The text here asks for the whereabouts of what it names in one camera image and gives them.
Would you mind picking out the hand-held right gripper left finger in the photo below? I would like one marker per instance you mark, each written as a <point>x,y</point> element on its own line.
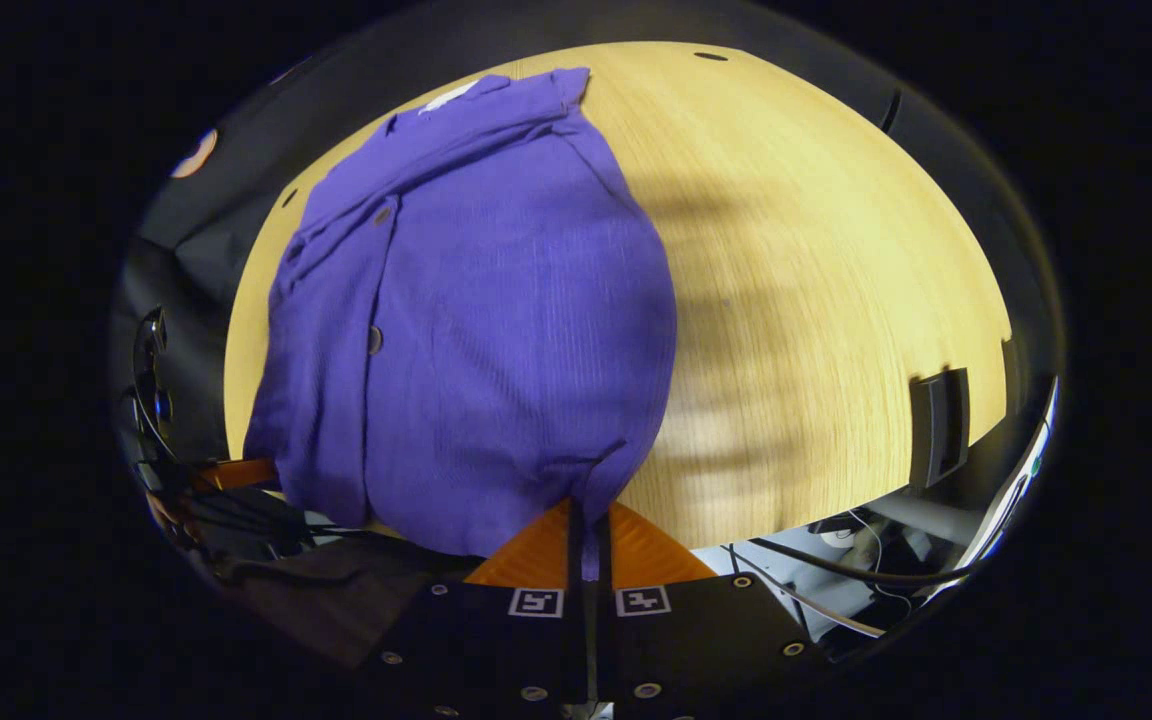
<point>574,600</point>

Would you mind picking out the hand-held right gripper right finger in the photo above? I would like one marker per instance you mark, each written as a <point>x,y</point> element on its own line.
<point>604,600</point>

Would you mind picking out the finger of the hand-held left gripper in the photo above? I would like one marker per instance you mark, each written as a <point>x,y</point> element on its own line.
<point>236,474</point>

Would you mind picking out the purple knit cardigan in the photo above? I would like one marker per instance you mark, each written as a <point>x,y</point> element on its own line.
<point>496,330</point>

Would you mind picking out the dark table edge clamp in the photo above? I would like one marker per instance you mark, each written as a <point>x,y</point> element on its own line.
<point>926,430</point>

